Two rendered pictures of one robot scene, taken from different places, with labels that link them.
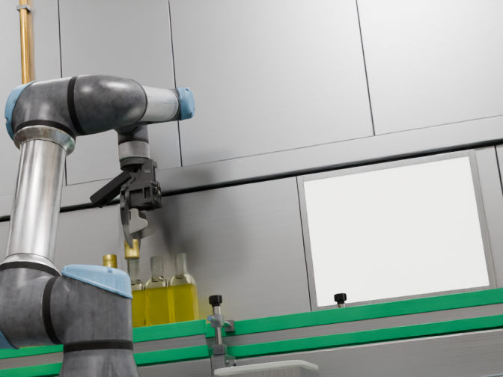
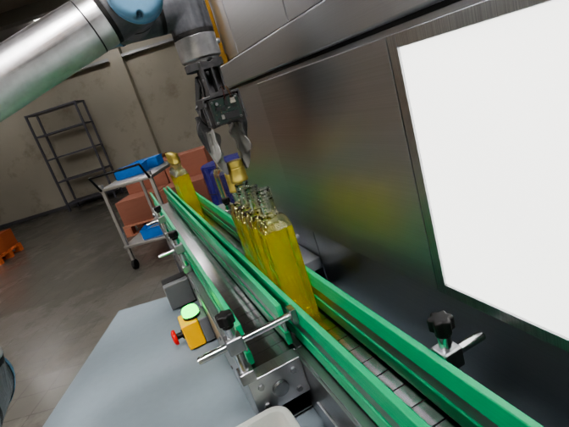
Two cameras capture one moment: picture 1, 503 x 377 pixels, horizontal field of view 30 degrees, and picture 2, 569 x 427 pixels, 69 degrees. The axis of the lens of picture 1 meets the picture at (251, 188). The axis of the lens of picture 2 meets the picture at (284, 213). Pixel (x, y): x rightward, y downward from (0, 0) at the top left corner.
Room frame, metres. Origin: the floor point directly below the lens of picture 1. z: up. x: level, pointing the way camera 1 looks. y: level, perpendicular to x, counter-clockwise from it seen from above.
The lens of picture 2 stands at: (1.82, -0.46, 1.30)
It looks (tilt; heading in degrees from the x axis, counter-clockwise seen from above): 17 degrees down; 60
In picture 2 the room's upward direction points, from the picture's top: 17 degrees counter-clockwise
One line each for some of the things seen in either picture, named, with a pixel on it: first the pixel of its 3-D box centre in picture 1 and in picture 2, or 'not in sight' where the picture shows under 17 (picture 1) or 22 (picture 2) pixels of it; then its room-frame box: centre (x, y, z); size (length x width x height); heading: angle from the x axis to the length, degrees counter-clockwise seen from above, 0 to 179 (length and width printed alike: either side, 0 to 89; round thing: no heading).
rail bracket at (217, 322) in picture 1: (220, 325); (250, 340); (2.02, 0.09, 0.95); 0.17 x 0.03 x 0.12; 168
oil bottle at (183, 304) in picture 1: (185, 319); (285, 264); (2.17, 0.18, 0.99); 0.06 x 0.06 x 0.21; 77
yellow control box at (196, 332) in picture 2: not in sight; (196, 328); (2.04, 0.53, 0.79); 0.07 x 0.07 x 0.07; 78
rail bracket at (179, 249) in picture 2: not in sight; (173, 255); (2.10, 0.69, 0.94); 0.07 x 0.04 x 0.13; 168
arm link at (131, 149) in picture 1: (134, 155); (201, 50); (2.18, 0.28, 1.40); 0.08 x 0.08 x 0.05
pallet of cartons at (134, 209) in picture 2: not in sight; (170, 188); (3.49, 5.26, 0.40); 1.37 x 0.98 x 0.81; 148
